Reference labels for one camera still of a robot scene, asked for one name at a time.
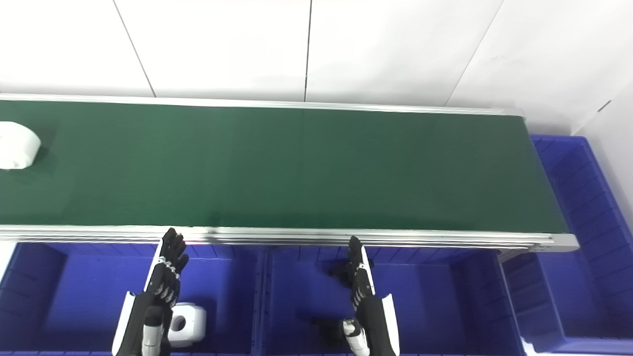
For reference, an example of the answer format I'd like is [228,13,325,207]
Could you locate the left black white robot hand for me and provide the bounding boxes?
[111,227,189,356]

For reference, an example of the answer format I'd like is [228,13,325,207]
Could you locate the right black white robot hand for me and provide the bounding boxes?
[343,236,401,356]

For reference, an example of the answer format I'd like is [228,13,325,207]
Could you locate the white plastic part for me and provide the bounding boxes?
[0,121,42,170]
[168,302,208,348]

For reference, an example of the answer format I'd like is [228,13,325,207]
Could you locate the black plastic part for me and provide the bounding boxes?
[311,318,348,348]

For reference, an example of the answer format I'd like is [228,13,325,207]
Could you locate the blue plastic bin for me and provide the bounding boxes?
[261,246,526,356]
[0,241,264,356]
[500,134,633,356]

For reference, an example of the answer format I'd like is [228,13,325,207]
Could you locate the green conveyor belt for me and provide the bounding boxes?
[0,93,580,263]

